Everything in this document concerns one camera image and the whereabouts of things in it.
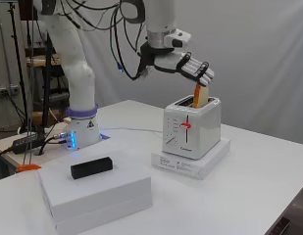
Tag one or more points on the white flat stand box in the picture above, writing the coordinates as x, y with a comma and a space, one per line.
98, 192
108, 215

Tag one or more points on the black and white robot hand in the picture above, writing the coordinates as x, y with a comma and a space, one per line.
172, 60

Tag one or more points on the orange toast slice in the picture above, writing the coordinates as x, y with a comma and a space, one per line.
200, 96

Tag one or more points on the steel toaster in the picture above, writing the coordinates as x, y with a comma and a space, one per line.
203, 130

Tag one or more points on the white hanging sheet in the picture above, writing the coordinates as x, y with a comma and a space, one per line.
255, 65

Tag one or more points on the black block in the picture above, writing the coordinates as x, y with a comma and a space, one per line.
92, 167

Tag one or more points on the white flat box with print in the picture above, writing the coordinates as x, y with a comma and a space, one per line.
190, 168

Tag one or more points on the black light stand pole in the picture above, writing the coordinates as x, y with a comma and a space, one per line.
18, 65

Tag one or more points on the white seven-joint robot arm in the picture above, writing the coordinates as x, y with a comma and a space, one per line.
77, 75

